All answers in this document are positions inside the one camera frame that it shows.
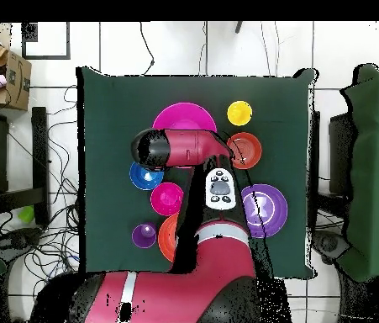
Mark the dark blue bowl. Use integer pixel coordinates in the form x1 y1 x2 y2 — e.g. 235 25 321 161
129 161 166 192

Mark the large pink bowl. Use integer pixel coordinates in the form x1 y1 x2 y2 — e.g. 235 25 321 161
151 102 218 169

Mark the small red bowl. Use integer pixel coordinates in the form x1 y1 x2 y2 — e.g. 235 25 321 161
150 182 186 217

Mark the large orange bowl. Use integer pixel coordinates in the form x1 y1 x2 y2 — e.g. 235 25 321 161
157 213 181 263

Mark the small orange-red bowl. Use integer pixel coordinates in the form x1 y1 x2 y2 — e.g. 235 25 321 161
225 131 263 170

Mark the purple cup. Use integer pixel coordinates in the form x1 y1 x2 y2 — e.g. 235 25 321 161
131 221 159 250

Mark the yellow cup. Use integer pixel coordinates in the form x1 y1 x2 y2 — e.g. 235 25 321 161
226 99 254 128

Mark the large purple bowl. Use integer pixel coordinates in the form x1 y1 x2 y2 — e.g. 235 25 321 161
240 183 289 240

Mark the black stand base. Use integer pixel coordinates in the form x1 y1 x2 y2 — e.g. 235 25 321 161
312 230 350 265

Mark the small green floor cup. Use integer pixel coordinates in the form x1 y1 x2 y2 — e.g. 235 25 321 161
17 204 36 225

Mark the black stand with knob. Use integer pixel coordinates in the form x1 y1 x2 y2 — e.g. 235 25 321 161
0 227 43 263

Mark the cardboard box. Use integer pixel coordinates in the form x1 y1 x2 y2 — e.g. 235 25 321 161
0 50 33 112

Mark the black floor cable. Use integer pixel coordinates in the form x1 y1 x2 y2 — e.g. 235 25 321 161
139 22 155 76

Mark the tangle of black cables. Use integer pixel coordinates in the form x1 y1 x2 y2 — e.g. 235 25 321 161
5 83 81 300

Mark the blue cable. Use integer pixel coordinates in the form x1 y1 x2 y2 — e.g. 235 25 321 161
32 253 81 300

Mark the black square floor frame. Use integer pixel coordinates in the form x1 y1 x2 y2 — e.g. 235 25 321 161
21 22 71 61

